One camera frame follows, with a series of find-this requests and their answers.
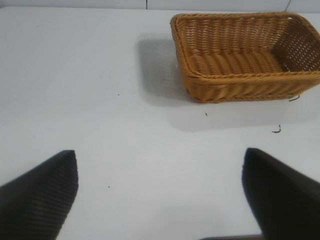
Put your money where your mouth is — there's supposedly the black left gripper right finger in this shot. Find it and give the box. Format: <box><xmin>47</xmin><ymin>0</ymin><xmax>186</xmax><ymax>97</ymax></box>
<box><xmin>241</xmin><ymin>147</ymin><xmax>320</xmax><ymax>240</ymax></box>

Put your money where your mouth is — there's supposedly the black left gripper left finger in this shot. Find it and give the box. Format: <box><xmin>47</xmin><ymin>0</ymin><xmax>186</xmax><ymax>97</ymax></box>
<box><xmin>0</xmin><ymin>149</ymin><xmax>80</xmax><ymax>240</ymax></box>

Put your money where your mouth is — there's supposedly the woven wicker basket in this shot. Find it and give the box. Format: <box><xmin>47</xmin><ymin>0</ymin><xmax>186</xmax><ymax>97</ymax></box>
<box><xmin>170</xmin><ymin>11</ymin><xmax>320</xmax><ymax>104</ymax></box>

